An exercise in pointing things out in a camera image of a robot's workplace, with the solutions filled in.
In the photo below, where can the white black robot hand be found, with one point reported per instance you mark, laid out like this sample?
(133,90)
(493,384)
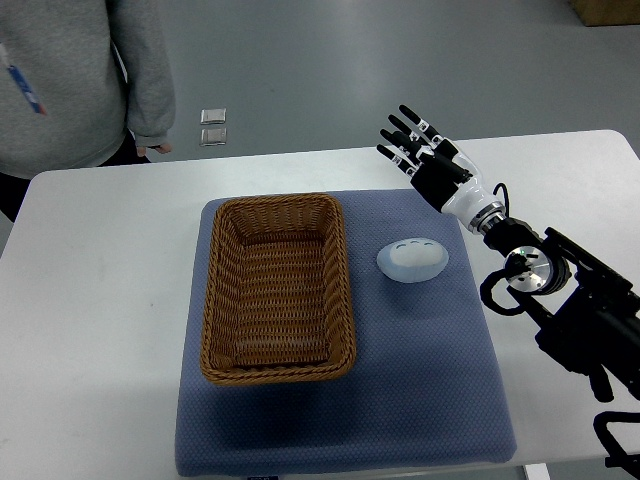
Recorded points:
(446,178)

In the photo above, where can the light blue plush toy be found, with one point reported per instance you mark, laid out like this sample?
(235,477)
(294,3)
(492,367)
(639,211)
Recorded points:
(412,260)

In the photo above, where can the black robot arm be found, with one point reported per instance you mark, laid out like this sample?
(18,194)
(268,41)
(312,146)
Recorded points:
(586,312)

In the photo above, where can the brown wicker basket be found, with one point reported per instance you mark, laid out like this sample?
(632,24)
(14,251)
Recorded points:
(278,306)

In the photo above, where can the person's hand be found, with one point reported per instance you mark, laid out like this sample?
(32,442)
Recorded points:
(161,149)

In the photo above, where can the lower metal floor plate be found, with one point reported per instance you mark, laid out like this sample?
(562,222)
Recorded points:
(213,137)

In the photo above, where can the metal floor plate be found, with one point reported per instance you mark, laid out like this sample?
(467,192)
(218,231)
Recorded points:
(213,137)
(212,116)

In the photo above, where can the upper metal floor plate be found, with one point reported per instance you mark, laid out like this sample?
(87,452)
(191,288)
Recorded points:
(212,116)

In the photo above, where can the cardboard box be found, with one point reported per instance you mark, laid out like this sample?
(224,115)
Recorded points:
(595,13)

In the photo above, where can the blue quilted mat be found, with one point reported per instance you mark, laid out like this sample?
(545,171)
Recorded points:
(425,389)

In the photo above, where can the person in grey sweatshirt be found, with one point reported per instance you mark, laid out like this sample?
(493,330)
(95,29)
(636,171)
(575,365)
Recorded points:
(82,84)

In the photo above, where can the black table frame part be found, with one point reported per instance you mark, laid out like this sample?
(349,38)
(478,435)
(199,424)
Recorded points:
(617,457)

